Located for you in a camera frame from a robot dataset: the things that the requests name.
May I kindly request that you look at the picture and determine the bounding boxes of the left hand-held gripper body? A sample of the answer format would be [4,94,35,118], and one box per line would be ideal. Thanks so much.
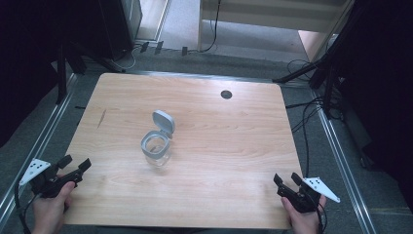
[19,158,84,200]

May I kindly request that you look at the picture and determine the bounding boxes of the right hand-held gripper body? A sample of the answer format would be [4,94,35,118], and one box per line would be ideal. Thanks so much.
[276,176,342,215]

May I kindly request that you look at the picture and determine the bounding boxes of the clear jar with grey lid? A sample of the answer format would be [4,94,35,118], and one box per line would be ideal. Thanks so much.
[139,109,176,169]

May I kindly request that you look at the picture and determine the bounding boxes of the person's right hand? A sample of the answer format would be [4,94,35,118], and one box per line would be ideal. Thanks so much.
[281,194,327,234]

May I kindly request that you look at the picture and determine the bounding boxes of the person's left hand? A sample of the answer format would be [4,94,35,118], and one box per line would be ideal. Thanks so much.
[31,180,76,234]

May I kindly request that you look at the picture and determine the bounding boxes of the black metal stand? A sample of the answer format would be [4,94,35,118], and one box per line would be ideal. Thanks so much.
[55,38,126,105]
[272,6,361,120]

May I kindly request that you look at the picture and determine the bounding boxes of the black cabinet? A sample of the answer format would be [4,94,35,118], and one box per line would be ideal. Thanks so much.
[96,0,144,61]

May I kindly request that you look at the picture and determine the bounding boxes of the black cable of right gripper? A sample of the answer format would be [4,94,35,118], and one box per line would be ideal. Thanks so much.
[300,97,329,234]

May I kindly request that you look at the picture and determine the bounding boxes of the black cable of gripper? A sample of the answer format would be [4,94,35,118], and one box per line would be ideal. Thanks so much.
[13,181,42,234]
[300,97,329,234]

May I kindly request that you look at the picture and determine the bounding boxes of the aluminium floor rail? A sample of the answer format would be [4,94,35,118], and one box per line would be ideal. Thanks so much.
[0,72,81,225]
[308,87,378,234]

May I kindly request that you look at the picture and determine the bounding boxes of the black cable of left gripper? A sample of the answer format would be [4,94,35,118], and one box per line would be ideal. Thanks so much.
[13,181,42,234]

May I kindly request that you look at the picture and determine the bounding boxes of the bundle of black cables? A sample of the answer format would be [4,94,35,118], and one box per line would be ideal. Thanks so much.
[284,58,345,135]

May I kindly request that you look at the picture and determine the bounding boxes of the white cable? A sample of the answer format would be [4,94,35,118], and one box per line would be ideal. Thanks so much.
[111,45,144,73]

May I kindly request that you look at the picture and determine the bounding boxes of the black hanging cable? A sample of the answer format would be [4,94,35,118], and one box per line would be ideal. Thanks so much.
[194,0,223,55]

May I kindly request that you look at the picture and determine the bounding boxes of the white frame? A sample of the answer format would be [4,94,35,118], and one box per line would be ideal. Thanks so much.
[196,0,355,53]

